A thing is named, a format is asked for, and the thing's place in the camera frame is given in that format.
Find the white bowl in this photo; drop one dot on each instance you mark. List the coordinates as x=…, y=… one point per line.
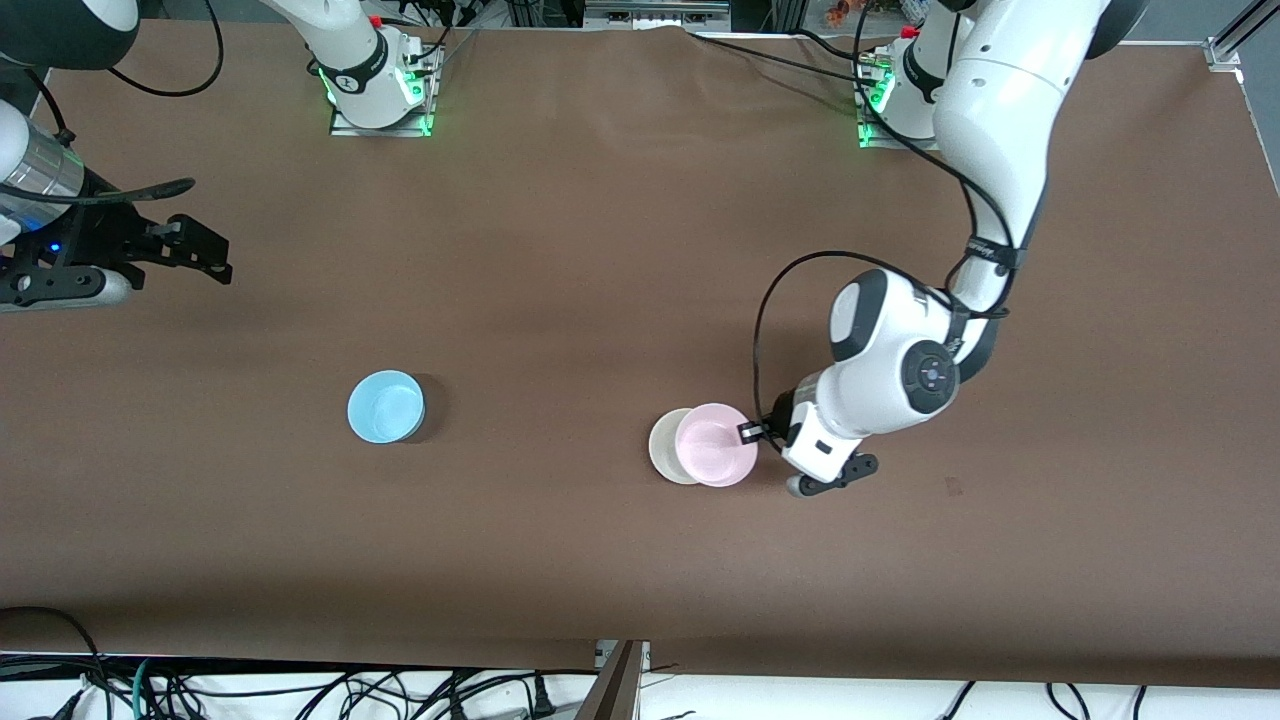
x=662, y=450

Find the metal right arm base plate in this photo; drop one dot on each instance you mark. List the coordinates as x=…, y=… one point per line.
x=380, y=131

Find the brown table cover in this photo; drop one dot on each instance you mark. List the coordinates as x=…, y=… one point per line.
x=500, y=560

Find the aluminium frame post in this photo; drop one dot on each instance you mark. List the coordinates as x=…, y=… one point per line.
x=610, y=690

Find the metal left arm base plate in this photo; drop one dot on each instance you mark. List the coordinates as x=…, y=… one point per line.
x=900, y=144

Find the orange background object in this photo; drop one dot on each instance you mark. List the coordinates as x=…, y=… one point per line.
x=845, y=10

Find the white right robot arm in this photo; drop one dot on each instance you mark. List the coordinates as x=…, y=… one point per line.
x=350, y=50

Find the pink bowl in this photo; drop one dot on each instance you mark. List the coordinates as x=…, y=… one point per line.
x=715, y=445

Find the aluminium frame rail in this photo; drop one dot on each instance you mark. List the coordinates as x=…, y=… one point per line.
x=655, y=12

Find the blue bowl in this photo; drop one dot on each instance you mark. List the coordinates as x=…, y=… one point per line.
x=385, y=408

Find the black power plug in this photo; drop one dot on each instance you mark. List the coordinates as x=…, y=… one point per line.
x=543, y=697

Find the aluminium corner profile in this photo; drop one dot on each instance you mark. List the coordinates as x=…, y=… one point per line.
x=1235, y=45

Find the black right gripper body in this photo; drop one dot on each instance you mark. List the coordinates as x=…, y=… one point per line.
x=112, y=238

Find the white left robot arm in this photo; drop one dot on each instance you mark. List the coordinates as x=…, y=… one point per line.
x=1000, y=100

